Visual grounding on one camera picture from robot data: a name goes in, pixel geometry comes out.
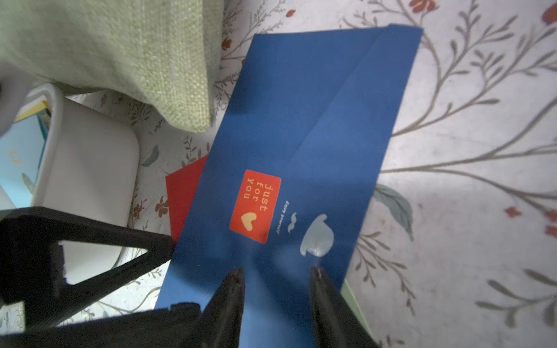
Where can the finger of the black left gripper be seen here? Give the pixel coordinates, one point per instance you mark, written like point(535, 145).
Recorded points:
point(32, 262)
point(154, 328)

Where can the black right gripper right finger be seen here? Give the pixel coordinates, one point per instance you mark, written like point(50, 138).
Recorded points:
point(334, 323)

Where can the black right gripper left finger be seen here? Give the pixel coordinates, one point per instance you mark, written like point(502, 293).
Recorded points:
point(220, 323)

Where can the light blue envelope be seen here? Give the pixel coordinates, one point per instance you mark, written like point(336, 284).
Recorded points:
point(22, 148)

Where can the red envelope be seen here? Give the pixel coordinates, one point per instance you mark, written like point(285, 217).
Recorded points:
point(181, 189)

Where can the dark blue envelope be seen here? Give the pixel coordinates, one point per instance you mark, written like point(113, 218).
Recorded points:
point(292, 170)

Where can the yellow envelope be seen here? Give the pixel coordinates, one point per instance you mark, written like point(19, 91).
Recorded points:
point(31, 109)

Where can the white plastic storage box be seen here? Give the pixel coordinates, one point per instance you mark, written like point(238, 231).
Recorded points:
point(89, 164)

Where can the green square pillow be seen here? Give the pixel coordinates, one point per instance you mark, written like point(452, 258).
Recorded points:
point(162, 53)

